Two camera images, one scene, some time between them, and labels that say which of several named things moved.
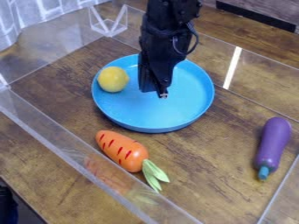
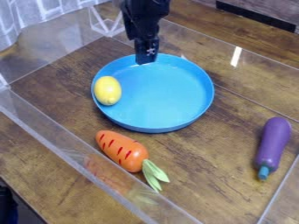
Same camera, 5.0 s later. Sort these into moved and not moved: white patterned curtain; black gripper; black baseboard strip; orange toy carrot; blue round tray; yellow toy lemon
Moved: black gripper; yellow toy lemon
Not moved: orange toy carrot; blue round tray; white patterned curtain; black baseboard strip
